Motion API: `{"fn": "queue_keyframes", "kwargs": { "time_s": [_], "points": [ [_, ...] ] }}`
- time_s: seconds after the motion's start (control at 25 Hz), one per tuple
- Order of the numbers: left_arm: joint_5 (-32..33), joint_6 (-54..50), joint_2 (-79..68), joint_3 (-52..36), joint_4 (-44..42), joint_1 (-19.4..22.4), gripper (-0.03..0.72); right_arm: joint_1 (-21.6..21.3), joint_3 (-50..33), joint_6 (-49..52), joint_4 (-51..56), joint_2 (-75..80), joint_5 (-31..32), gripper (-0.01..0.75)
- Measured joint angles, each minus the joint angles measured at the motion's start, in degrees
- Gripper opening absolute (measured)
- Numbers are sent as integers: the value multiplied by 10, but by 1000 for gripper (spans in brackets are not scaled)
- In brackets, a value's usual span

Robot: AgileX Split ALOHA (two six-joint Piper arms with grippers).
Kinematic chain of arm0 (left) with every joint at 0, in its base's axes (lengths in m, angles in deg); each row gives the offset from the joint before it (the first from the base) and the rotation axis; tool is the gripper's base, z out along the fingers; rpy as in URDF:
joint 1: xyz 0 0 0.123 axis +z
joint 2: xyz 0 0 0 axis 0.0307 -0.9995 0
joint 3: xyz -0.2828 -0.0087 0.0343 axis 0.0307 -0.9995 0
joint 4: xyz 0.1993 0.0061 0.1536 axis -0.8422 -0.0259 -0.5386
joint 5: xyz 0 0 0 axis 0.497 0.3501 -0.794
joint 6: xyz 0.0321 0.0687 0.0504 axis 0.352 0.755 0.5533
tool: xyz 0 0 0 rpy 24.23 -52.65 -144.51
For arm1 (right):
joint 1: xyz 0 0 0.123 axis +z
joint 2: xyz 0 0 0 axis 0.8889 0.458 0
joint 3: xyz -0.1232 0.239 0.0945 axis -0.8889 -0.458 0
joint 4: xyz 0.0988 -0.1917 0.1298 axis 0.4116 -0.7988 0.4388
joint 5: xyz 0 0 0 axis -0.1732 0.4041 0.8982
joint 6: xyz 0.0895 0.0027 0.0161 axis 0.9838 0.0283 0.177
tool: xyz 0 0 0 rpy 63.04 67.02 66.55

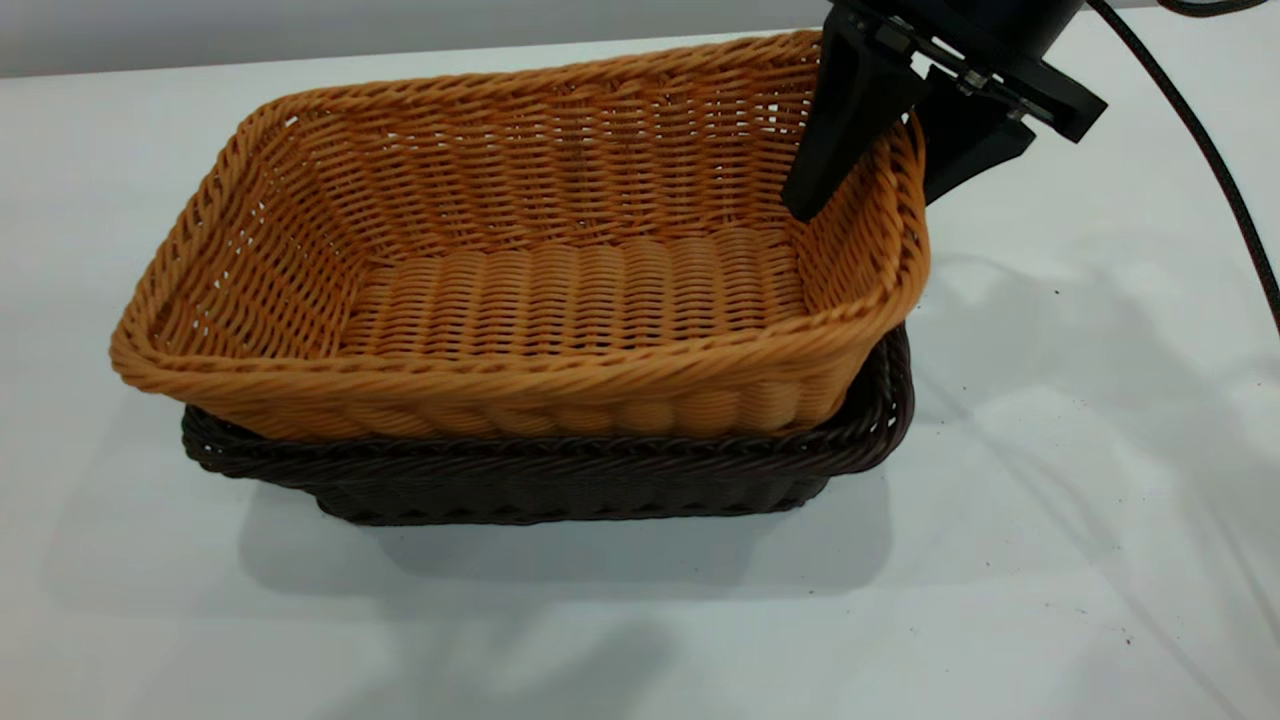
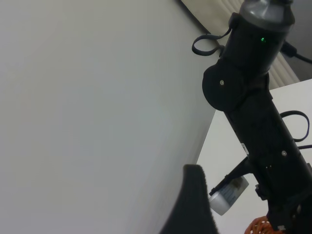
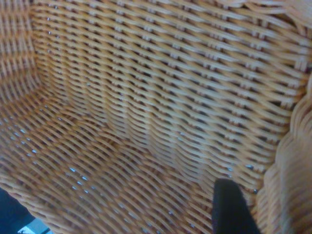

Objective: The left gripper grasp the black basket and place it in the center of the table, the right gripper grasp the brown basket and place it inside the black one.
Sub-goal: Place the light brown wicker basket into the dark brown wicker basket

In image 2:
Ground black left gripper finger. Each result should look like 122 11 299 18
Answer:
158 165 220 234

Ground black cable with connector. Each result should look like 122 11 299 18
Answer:
280 41 312 63

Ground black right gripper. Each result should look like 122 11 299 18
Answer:
248 138 312 234

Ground black cable loop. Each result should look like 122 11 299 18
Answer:
192 24 238 57
279 111 310 142

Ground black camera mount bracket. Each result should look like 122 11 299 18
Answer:
209 157 253 195

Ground orange woven basket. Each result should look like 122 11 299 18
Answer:
243 214 277 234

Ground white cylindrical container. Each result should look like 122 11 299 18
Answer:
208 175 250 216

